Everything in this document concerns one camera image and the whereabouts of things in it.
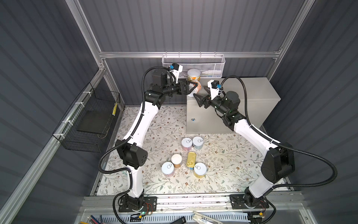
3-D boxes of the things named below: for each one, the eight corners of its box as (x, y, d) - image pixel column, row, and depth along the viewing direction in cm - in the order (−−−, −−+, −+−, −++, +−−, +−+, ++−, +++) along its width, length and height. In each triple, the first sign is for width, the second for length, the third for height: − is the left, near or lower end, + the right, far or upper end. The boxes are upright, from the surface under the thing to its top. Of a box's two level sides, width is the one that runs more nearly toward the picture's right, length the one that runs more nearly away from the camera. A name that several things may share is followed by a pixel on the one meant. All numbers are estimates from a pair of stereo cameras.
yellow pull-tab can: (194, 178, 84) (195, 175, 79) (193, 166, 89) (194, 162, 84) (205, 178, 84) (207, 175, 79) (204, 166, 89) (205, 162, 84)
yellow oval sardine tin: (186, 169, 87) (186, 166, 83) (187, 154, 94) (188, 151, 90) (194, 170, 87) (195, 167, 83) (195, 155, 93) (196, 152, 89)
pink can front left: (162, 177, 85) (160, 173, 80) (163, 165, 89) (162, 161, 85) (173, 177, 85) (173, 173, 80) (174, 165, 89) (173, 161, 85)
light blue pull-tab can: (192, 149, 96) (193, 145, 91) (192, 140, 100) (192, 136, 95) (203, 149, 96) (204, 145, 91) (202, 140, 100) (203, 136, 95)
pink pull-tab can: (181, 151, 95) (181, 147, 90) (181, 141, 100) (181, 137, 95) (192, 151, 95) (192, 147, 90) (191, 141, 100) (192, 137, 95)
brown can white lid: (175, 169, 87) (175, 165, 81) (170, 161, 91) (169, 156, 85) (183, 164, 89) (183, 160, 83) (178, 157, 93) (178, 151, 87)
